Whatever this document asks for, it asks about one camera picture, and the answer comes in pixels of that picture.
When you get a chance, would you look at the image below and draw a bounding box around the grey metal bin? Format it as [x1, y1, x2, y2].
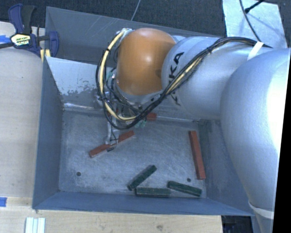
[25, 6, 275, 233]

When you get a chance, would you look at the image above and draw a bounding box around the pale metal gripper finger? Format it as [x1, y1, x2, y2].
[104, 121, 115, 147]
[106, 138, 119, 153]

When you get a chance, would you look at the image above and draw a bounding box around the pale wood flat board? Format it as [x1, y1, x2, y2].
[0, 45, 49, 201]

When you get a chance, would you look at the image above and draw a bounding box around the dark green flat block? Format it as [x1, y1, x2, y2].
[134, 185, 172, 200]
[166, 180, 204, 198]
[126, 162, 158, 194]

